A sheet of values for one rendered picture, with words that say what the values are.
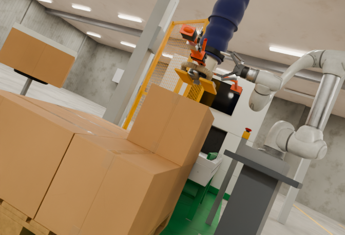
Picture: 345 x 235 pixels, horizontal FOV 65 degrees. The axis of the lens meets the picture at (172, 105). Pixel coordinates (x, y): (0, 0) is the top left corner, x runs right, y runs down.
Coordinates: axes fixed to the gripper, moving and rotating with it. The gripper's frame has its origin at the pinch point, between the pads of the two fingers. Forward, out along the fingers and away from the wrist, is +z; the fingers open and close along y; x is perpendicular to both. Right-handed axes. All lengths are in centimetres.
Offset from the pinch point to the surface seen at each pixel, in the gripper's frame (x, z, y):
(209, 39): 15.4, 15.0, -18.0
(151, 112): -5, 25, 47
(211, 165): 60, -19, 66
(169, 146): -5, 5, 61
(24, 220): -65, 36, 111
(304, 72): 692, -126, -262
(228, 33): 19.3, 4.9, -28.2
